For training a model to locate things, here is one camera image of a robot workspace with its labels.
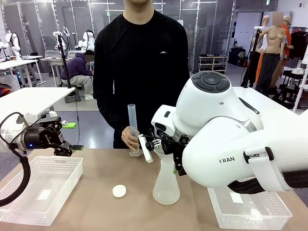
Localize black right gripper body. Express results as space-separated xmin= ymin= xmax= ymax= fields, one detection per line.
xmin=161 ymin=135 xmax=193 ymax=157

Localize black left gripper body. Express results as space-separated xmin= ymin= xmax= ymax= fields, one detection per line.
xmin=20 ymin=125 xmax=65 ymax=151

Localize translucent plastic conical flask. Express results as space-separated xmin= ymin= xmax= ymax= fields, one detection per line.
xmin=152 ymin=156 xmax=181 ymax=206

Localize clear plastic graduated cylinder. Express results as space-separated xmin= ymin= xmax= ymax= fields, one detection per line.
xmin=127 ymin=103 xmax=141 ymax=157

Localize white round flask cap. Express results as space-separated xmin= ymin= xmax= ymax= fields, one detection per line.
xmin=112 ymin=184 xmax=127 ymax=199

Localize person's right forearm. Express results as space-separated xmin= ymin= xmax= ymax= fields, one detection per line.
xmin=94 ymin=96 xmax=129 ymax=136

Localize person's right hand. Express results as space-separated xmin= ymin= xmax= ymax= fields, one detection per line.
xmin=121 ymin=126 xmax=141 ymax=154

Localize white table with pole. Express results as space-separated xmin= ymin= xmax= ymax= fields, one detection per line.
xmin=0 ymin=87 xmax=77 ymax=126

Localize grey plastic stool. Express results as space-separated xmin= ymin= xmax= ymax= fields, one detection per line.
xmin=64 ymin=90 xmax=82 ymax=104

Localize person in purple hoodie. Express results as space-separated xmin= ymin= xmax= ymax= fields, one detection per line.
xmin=60 ymin=51 xmax=95 ymax=102

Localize white perforated plastic basket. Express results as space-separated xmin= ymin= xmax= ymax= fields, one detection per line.
xmin=0 ymin=155 xmax=84 ymax=227
xmin=207 ymin=186 xmax=293 ymax=230

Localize white background desk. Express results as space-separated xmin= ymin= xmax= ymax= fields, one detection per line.
xmin=0 ymin=58 xmax=48 ymax=89

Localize person in black shirt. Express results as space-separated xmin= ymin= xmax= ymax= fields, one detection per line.
xmin=92 ymin=0 xmax=190 ymax=150

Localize white shoe rack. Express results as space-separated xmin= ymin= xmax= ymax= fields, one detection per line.
xmin=198 ymin=53 xmax=229 ymax=75

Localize black luggage bags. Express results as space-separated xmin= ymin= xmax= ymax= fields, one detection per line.
xmin=228 ymin=46 xmax=247 ymax=67

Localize bare beige mannequin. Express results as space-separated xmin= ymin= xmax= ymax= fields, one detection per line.
xmin=254 ymin=12 xmax=290 ymax=96

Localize white mannequin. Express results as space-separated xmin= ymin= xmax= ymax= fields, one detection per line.
xmin=241 ymin=15 xmax=271 ymax=89

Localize mannequin in orange robe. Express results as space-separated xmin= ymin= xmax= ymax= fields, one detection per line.
xmin=255 ymin=15 xmax=293 ymax=83

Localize black hanging garments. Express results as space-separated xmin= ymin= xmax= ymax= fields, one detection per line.
xmin=287 ymin=26 xmax=308 ymax=61

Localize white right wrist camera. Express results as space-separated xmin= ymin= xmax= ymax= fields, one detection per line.
xmin=138 ymin=134 xmax=163 ymax=164

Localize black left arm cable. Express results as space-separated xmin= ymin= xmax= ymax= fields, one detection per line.
xmin=0 ymin=111 xmax=32 ymax=208

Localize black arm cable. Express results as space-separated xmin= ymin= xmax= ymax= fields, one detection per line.
xmin=227 ymin=171 xmax=308 ymax=194
xmin=0 ymin=111 xmax=32 ymax=208

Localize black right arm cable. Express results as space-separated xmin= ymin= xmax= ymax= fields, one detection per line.
xmin=227 ymin=171 xmax=308 ymax=194

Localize white metal rack frame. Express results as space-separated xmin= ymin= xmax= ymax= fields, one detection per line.
xmin=292 ymin=48 xmax=308 ymax=114

